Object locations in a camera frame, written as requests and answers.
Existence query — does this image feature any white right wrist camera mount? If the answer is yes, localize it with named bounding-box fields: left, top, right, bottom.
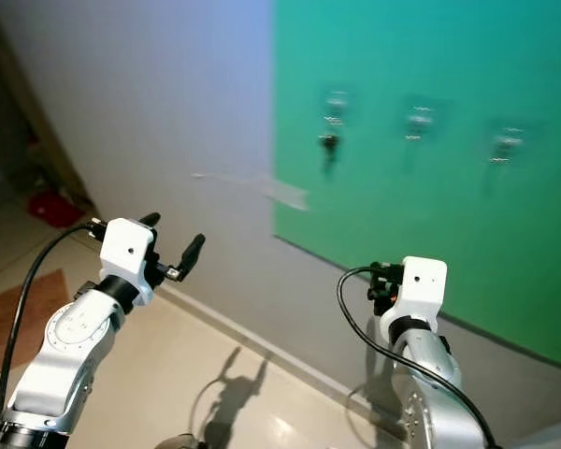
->
left=379, top=255, right=448, bottom=324

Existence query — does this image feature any dark key bunch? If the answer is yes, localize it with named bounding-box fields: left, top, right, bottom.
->
left=320, top=133, right=343, bottom=177

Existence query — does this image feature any grey robot left foot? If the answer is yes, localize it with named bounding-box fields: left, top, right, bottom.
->
left=154, top=432, right=202, bottom=449

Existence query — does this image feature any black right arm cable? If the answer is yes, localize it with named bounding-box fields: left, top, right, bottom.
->
left=337, top=267, right=501, bottom=449

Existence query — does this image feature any brown floor mat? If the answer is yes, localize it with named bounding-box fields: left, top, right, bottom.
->
left=0, top=269, right=72, bottom=377

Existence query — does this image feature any red floor object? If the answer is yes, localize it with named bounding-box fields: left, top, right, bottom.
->
left=30, top=190, right=87, bottom=228

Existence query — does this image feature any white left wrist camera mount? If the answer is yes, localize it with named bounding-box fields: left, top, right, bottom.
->
left=101, top=218, right=158, bottom=286

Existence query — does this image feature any green wall sheet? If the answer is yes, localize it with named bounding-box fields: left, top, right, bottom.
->
left=271, top=0, right=561, bottom=372

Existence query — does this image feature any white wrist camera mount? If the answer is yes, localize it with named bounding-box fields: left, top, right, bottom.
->
left=379, top=255, right=448, bottom=324
left=101, top=218, right=158, bottom=286

